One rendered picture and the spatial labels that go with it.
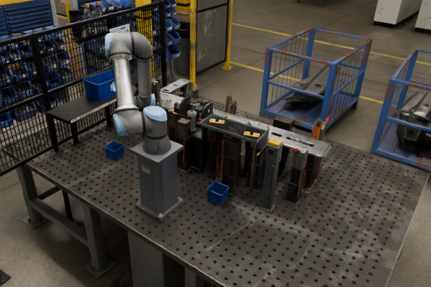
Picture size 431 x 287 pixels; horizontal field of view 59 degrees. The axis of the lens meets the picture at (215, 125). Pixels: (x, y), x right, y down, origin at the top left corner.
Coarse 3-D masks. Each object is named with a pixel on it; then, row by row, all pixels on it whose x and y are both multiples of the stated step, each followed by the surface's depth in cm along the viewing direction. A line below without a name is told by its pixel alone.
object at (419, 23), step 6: (426, 0) 833; (426, 6) 838; (420, 12) 848; (426, 12) 842; (420, 18) 853; (426, 18) 846; (420, 24) 857; (426, 24) 851; (414, 30) 871; (420, 30) 864; (426, 30) 858
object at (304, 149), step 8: (304, 152) 215; (296, 160) 219; (304, 160) 220; (296, 168) 222; (296, 176) 225; (296, 184) 228; (288, 192) 232; (296, 192) 229; (288, 200) 234; (296, 200) 233
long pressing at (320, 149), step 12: (168, 96) 289; (168, 108) 271; (240, 120) 259; (252, 120) 260; (276, 132) 247; (288, 132) 247; (288, 144) 233; (312, 144) 235; (324, 144) 235; (324, 156) 225
